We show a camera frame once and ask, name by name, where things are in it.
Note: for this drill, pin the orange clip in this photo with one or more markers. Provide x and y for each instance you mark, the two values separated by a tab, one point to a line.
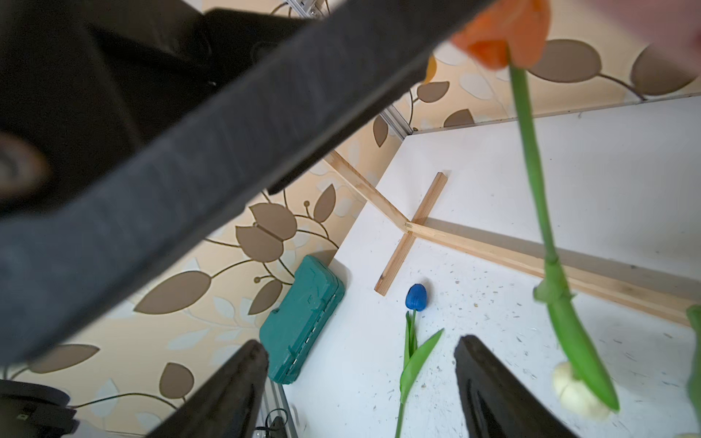
508	32

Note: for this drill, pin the white tulip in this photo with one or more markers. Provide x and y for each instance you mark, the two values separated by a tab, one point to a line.
582	383
693	384

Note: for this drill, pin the green tool case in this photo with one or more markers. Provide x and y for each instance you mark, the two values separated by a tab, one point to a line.
291	330

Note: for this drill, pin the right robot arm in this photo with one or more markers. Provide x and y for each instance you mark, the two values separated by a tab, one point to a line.
30	410

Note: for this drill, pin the blue tulip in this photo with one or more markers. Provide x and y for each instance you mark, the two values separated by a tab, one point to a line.
416	354

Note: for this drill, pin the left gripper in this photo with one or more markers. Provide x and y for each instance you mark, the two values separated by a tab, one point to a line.
131	130

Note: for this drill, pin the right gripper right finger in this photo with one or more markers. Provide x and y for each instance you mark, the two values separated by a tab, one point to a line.
495	403

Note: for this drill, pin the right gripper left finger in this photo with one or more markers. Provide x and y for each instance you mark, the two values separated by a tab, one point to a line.
227	404

